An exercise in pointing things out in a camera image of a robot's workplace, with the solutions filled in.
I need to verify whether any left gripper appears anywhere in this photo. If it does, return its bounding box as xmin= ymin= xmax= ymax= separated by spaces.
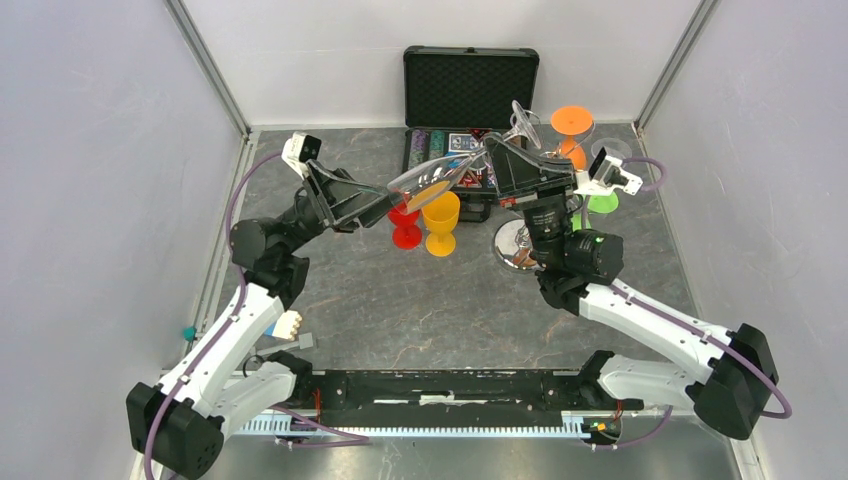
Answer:
xmin=278 ymin=158 xmax=405 ymax=257

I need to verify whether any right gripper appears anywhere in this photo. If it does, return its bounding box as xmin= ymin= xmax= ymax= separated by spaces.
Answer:
xmin=483 ymin=134 xmax=577 ymax=271

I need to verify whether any red wine glass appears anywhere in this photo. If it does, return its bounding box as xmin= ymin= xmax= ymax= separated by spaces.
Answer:
xmin=388 ymin=207 xmax=423 ymax=250

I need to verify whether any clear wine glass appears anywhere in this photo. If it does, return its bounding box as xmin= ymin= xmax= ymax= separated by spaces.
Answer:
xmin=387 ymin=100 xmax=541 ymax=214
xmin=590 ymin=137 xmax=632 ymax=159

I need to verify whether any yellow wine glass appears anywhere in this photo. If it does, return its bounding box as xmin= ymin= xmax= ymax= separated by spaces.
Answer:
xmin=421 ymin=191 xmax=460 ymax=257

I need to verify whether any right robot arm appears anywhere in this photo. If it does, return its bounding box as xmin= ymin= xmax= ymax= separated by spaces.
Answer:
xmin=482 ymin=133 xmax=792 ymax=440

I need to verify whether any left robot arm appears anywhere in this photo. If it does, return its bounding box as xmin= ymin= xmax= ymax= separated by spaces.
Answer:
xmin=126 ymin=160 xmax=398 ymax=479

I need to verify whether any chrome wine glass rack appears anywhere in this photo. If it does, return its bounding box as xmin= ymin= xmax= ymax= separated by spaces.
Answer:
xmin=491 ymin=132 xmax=598 ymax=273

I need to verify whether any orange wine glass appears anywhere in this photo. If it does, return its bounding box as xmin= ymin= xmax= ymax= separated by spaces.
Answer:
xmin=550 ymin=105 xmax=594 ymax=171

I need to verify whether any green wine glass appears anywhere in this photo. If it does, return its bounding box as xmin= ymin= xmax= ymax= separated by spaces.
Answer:
xmin=571 ymin=193 xmax=619 ymax=230

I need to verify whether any playing card deck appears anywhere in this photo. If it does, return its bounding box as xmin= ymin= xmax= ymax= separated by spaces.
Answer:
xmin=448 ymin=133 xmax=480 ymax=153

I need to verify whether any black poker chip case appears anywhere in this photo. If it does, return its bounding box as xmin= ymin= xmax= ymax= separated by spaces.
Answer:
xmin=401 ymin=45 xmax=540 ymax=222

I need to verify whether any blue white toy block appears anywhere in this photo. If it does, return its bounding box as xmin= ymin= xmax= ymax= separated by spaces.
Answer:
xmin=264 ymin=310 xmax=303 ymax=340

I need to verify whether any grey toy block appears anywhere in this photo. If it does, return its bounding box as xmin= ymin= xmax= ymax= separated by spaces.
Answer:
xmin=255 ymin=333 xmax=316 ymax=357

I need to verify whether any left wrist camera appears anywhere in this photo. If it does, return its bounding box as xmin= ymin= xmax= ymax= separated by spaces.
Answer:
xmin=281 ymin=131 xmax=322 ymax=179

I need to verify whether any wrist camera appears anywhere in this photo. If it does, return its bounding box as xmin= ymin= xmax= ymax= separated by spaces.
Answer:
xmin=574 ymin=148 xmax=643 ymax=196
xmin=281 ymin=131 xmax=322 ymax=179

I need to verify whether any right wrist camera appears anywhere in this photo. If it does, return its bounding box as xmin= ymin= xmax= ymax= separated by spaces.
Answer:
xmin=574 ymin=148 xmax=643 ymax=196

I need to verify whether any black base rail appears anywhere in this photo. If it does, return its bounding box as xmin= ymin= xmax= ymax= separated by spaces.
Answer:
xmin=279 ymin=351 xmax=645 ymax=429

